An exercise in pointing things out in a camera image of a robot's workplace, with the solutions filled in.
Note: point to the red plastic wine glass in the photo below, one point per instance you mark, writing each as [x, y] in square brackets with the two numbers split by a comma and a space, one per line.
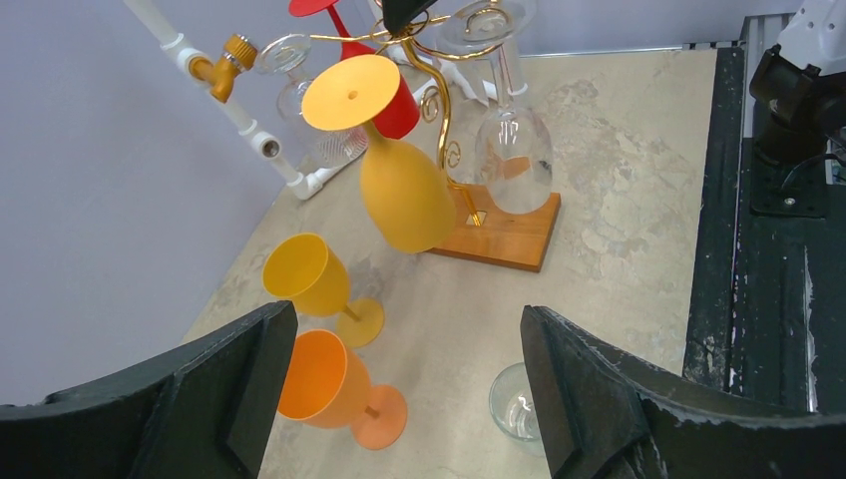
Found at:
[364, 88]

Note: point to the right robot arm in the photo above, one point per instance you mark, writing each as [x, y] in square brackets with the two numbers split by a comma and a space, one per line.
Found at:
[800, 79]

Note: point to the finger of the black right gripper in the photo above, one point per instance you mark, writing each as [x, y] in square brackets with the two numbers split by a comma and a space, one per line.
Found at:
[398, 14]

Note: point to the gold rack with wooden base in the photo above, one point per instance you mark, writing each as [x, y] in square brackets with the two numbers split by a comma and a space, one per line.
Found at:
[482, 232]

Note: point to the clear short glass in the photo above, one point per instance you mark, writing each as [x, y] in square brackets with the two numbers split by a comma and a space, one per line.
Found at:
[327, 147]
[512, 408]

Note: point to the brass faucet with blue handle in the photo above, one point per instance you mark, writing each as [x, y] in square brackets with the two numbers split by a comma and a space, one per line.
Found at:
[238, 56]

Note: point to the white pvc pipe frame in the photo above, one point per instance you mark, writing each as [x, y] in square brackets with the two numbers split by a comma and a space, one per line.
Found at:
[304, 186]

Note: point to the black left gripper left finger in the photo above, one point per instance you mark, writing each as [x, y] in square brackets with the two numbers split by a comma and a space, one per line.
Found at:
[202, 410]

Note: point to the orange plastic goblet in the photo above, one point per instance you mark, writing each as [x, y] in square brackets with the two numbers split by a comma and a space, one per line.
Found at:
[328, 386]

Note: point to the yellow plastic goblet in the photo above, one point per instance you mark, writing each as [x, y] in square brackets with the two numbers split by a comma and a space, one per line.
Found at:
[405, 194]
[306, 271]

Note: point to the clear wine glass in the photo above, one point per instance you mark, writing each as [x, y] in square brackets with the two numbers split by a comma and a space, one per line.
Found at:
[513, 146]

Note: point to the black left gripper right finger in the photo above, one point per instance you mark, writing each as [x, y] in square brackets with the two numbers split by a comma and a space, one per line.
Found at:
[606, 413]

